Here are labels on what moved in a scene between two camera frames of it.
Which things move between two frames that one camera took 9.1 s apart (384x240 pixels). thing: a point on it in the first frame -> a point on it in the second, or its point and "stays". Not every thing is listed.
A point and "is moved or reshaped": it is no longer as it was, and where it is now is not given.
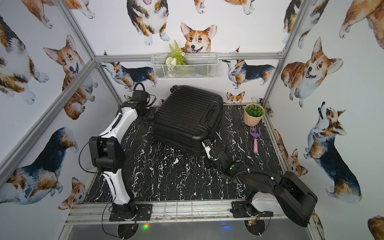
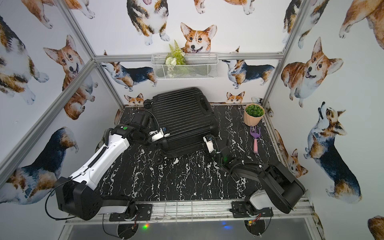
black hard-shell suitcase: x=185 y=118 is moved or reshaped
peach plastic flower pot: x=253 y=114 stays
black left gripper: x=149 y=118 -> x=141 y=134
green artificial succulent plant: x=254 y=110 stays
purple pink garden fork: x=255 y=135 stays
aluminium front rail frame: x=98 y=212 stays
